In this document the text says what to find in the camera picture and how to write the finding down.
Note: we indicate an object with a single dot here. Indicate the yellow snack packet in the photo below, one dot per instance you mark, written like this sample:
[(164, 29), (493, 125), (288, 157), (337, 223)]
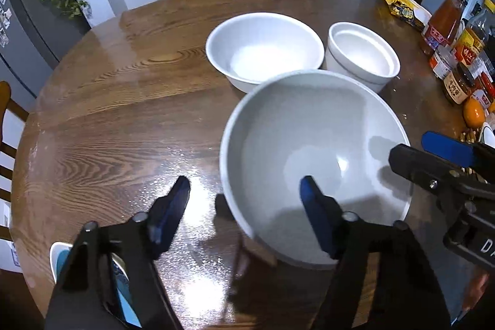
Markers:
[(402, 9)]

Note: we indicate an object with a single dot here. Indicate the white ribbed bowl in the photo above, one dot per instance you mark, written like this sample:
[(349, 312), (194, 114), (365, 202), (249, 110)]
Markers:
[(363, 51)]

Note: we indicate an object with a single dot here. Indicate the cluster of fridge magnets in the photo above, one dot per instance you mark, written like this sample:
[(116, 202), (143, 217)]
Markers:
[(4, 28)]

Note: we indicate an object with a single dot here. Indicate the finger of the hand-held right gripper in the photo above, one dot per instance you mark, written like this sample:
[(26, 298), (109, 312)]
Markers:
[(448, 150), (417, 163)]

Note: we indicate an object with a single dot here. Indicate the wooden dining chair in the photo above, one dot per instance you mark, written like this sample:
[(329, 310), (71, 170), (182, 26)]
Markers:
[(4, 98)]

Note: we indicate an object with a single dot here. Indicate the red sauce bottle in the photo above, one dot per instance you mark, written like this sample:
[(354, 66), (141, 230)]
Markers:
[(444, 20)]

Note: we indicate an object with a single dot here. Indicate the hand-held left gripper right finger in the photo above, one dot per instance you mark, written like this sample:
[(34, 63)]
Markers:
[(315, 214)]

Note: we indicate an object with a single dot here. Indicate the brown lidded sauce jar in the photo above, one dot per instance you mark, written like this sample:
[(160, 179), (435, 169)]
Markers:
[(458, 84)]

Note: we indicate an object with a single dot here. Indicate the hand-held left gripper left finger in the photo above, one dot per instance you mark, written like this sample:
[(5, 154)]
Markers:
[(174, 206)]

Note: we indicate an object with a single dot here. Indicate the orange fruit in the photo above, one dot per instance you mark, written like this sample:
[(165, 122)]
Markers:
[(473, 111)]

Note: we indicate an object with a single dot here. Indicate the red lidded sauce jar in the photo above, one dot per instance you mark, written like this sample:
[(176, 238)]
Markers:
[(485, 90)]

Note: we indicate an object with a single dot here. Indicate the white bowl with blue rim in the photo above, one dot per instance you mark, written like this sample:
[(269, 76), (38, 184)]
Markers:
[(489, 134)]

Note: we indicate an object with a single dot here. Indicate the plain white bowl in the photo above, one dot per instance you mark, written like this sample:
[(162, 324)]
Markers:
[(267, 44)]

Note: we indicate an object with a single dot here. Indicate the blue square dish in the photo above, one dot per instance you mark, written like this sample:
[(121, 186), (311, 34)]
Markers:
[(127, 310)]

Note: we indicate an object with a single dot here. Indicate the grey refrigerator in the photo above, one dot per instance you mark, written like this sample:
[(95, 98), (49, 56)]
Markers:
[(27, 36)]

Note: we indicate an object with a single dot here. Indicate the small red labelled jar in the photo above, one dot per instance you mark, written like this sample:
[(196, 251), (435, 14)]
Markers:
[(441, 63)]

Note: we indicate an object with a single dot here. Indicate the large grey bowl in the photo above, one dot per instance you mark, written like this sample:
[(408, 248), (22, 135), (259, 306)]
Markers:
[(309, 129)]

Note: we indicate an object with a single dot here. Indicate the person's right hand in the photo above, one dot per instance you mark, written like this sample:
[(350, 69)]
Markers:
[(475, 291)]

